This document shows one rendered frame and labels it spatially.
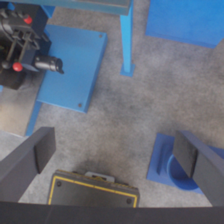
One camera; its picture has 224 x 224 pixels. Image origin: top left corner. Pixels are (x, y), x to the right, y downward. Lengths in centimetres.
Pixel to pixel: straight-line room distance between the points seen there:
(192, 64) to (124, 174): 127
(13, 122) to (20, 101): 21
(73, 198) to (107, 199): 26
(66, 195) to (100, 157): 46
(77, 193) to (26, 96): 103
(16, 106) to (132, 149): 121
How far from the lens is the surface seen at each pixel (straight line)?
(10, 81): 141
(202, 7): 155
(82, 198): 137
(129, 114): 157
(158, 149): 157
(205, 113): 173
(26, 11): 87
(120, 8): 68
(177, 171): 149
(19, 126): 175
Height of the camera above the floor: 156
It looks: 80 degrees down
